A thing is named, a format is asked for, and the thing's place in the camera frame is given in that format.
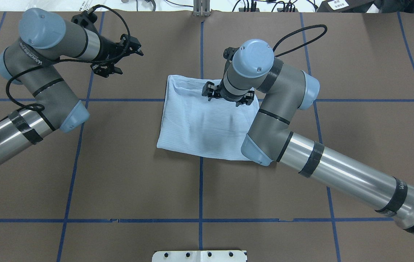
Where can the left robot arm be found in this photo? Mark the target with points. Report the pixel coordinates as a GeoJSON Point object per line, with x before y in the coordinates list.
{"type": "Point", "coordinates": [45, 102]}

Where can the clear plastic bag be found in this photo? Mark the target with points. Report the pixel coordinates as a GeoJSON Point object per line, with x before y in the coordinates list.
{"type": "Point", "coordinates": [63, 5]}

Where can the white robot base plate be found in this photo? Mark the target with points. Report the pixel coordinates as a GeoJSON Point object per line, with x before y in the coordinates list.
{"type": "Point", "coordinates": [200, 256]}

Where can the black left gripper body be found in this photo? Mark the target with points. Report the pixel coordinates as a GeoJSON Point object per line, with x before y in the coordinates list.
{"type": "Point", "coordinates": [108, 48]}

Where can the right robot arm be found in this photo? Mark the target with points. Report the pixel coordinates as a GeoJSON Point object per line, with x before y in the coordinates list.
{"type": "Point", "coordinates": [271, 139]}

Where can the light blue button shirt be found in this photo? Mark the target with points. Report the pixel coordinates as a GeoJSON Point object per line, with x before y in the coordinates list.
{"type": "Point", "coordinates": [197, 126]}

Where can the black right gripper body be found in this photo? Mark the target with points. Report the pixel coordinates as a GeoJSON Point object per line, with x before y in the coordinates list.
{"type": "Point", "coordinates": [229, 96]}

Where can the grey aluminium frame post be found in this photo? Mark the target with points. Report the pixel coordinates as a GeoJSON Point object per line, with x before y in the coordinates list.
{"type": "Point", "coordinates": [201, 8]}

